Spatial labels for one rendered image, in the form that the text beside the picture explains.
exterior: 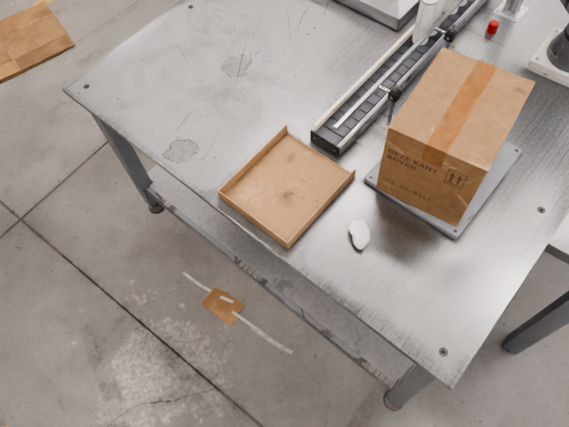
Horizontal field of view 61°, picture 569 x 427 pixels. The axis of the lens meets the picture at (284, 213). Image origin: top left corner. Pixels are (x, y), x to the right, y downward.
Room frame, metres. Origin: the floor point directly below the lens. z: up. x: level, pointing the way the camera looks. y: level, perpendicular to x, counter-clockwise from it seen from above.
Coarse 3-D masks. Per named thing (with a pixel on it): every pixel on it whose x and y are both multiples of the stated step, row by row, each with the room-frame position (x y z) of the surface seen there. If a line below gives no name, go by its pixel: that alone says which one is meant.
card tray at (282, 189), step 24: (288, 144) 0.88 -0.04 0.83; (240, 168) 0.79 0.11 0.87; (264, 168) 0.81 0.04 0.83; (288, 168) 0.80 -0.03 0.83; (312, 168) 0.79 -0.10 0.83; (336, 168) 0.78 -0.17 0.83; (240, 192) 0.73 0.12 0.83; (264, 192) 0.72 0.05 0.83; (288, 192) 0.71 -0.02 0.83; (312, 192) 0.70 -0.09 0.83; (336, 192) 0.68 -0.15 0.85; (264, 216) 0.65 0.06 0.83; (288, 216) 0.64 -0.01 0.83; (312, 216) 0.61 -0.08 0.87; (288, 240) 0.56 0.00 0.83
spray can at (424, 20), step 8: (424, 0) 1.19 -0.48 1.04; (432, 0) 1.18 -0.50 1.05; (424, 8) 1.18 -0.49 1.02; (432, 8) 1.18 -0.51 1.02; (424, 16) 1.18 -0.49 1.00; (432, 16) 1.18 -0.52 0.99; (416, 24) 1.20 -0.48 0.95; (424, 24) 1.18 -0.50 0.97; (432, 24) 1.19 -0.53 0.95; (416, 32) 1.19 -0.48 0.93; (424, 32) 1.18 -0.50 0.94; (416, 40) 1.18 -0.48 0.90
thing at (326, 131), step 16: (448, 16) 1.30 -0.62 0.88; (400, 48) 1.18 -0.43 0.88; (384, 64) 1.11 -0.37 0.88; (368, 80) 1.06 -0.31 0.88; (352, 96) 1.00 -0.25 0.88; (336, 112) 0.95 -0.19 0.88; (368, 112) 0.95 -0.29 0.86; (320, 128) 0.89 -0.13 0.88; (352, 128) 0.88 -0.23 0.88; (336, 144) 0.83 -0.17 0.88
